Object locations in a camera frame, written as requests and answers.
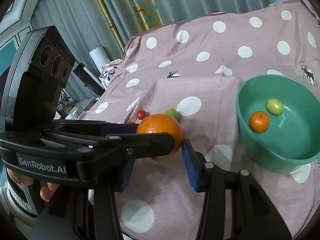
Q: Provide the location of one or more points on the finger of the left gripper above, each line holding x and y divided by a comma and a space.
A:
117, 128
119, 147

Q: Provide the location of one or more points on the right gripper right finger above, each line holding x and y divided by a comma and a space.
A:
253, 214

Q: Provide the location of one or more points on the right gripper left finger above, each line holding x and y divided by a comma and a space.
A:
70, 215

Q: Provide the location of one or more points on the orange mandarin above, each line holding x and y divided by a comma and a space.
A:
162, 123
259, 122

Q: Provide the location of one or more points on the green plum fruit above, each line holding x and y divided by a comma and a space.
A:
274, 106

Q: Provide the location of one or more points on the striped sleeve left forearm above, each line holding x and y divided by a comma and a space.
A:
14, 200

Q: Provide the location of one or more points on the person left hand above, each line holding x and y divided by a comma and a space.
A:
46, 192

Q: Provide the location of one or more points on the red cherry tomato left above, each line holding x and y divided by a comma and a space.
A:
141, 115

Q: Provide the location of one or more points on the black phone stand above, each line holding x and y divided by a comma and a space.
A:
89, 79

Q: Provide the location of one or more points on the white cylinder lamp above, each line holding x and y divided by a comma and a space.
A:
99, 57

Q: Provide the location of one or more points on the green plastic bowl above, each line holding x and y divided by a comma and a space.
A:
292, 138

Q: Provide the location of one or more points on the pink polka dot cloth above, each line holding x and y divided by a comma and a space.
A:
197, 69

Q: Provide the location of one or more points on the grey curtain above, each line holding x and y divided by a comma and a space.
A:
83, 26

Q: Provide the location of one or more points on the gold patterned curtain band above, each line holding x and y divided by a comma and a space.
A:
128, 17

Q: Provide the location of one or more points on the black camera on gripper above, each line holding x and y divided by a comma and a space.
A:
39, 72

